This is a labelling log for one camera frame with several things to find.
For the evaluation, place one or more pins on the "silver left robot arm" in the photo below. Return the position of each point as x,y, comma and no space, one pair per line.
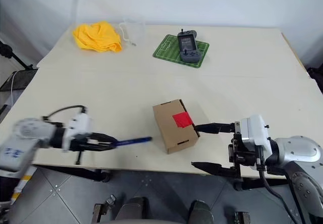
30,133

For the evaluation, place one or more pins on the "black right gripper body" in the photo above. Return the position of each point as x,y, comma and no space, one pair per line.
243,156

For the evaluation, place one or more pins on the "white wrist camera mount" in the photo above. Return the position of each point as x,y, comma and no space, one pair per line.
80,123
255,130

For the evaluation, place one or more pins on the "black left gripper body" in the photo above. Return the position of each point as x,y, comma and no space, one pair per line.
83,143

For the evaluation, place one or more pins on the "black tripod stand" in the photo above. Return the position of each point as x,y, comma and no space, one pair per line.
10,52

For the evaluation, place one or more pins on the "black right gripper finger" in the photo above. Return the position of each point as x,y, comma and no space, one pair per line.
219,171
217,128

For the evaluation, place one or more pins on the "green soccer field mat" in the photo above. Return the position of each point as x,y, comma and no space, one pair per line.
166,48

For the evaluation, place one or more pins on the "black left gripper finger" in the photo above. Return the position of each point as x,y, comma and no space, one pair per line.
104,137
101,147

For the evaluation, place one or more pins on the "dark rounded shape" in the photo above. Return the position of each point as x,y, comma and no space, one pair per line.
200,212

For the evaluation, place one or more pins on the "dark object beside table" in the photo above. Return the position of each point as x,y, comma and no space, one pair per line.
315,79

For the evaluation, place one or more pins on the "metal bracket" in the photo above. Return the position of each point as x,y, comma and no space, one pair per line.
242,217
101,209

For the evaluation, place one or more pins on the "brown cardboard box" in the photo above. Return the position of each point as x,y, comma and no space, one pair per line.
174,138

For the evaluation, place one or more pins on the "yellow cloth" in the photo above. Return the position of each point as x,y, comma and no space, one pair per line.
98,36

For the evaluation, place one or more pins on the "black mesh tray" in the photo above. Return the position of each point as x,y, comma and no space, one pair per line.
20,79

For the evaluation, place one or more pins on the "clear plastic measuring cup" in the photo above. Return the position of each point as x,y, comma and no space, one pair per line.
133,31

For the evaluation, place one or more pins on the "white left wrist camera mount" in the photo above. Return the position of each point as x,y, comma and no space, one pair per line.
80,123

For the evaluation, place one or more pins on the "blue cutter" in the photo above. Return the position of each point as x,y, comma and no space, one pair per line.
136,140

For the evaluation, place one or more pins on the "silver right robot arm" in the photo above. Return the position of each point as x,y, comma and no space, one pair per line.
297,153

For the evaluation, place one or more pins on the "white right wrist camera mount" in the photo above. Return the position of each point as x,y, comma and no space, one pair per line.
255,130

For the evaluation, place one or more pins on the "red tape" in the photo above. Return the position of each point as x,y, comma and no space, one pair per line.
182,120

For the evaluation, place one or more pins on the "grey handheld game console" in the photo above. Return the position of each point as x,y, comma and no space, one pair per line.
188,45

